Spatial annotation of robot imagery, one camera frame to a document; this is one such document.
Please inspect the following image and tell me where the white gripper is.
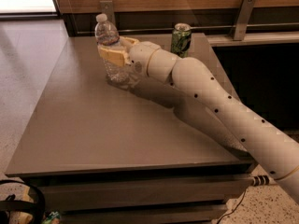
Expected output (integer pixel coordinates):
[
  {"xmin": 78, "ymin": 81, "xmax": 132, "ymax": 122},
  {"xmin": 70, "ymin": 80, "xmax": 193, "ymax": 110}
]
[{"xmin": 98, "ymin": 36, "xmax": 161, "ymax": 78}]

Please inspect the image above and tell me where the thin black cable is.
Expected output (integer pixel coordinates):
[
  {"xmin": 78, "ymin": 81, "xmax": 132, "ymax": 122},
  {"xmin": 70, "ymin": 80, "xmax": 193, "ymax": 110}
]
[{"xmin": 216, "ymin": 189, "xmax": 247, "ymax": 224}]

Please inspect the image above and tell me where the clear plastic water bottle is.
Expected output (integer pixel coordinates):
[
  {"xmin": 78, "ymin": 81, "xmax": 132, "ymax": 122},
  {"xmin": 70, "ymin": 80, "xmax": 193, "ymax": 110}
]
[{"xmin": 94, "ymin": 13, "xmax": 129, "ymax": 85}]

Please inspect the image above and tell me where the grey drawer cabinet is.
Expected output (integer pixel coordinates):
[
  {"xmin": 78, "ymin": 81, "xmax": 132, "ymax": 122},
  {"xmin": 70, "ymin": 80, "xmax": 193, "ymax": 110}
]
[{"xmin": 6, "ymin": 37, "xmax": 255, "ymax": 224}]

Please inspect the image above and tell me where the black strap bag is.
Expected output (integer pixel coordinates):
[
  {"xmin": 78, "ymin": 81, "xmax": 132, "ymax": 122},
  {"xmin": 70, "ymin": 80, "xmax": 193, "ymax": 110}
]
[{"xmin": 0, "ymin": 179, "xmax": 45, "ymax": 224}]

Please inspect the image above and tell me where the green packet on floor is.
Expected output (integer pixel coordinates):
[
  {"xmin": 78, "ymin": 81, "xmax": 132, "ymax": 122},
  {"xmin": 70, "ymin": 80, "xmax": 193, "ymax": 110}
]
[{"xmin": 41, "ymin": 212, "xmax": 61, "ymax": 224}]

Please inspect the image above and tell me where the metal rail bar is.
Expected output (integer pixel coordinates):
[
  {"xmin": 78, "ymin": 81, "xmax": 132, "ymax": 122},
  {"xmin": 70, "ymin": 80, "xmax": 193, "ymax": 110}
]
[{"xmin": 76, "ymin": 21, "xmax": 299, "ymax": 35}]

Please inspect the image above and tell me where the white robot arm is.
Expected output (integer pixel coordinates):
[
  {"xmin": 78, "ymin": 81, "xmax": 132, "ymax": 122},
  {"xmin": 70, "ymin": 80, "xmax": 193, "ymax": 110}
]
[{"xmin": 98, "ymin": 37, "xmax": 299, "ymax": 202}]

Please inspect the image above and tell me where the left metal wall bracket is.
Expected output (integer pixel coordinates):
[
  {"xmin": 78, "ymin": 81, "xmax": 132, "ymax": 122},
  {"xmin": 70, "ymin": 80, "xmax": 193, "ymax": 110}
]
[{"xmin": 100, "ymin": 0, "xmax": 116, "ymax": 24}]

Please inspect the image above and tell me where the striped black white connector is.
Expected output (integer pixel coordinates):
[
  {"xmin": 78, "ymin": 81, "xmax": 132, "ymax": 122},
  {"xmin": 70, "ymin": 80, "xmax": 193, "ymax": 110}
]
[{"xmin": 252, "ymin": 175, "xmax": 276, "ymax": 187}]

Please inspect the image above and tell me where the metal wall bracket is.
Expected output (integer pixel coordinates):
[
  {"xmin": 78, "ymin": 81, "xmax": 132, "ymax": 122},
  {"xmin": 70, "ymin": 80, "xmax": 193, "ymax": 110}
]
[
  {"xmin": 231, "ymin": 0, "xmax": 256, "ymax": 41},
  {"xmin": 100, "ymin": 0, "xmax": 116, "ymax": 24}
]

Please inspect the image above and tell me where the right metal wall bracket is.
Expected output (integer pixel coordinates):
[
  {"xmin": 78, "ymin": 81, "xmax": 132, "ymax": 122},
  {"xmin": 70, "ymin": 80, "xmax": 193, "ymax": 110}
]
[{"xmin": 231, "ymin": 0, "xmax": 256, "ymax": 41}]

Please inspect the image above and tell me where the green soda can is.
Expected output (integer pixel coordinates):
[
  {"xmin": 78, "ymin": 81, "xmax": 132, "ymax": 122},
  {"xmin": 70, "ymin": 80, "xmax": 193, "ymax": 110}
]
[{"xmin": 171, "ymin": 23, "xmax": 192, "ymax": 58}]

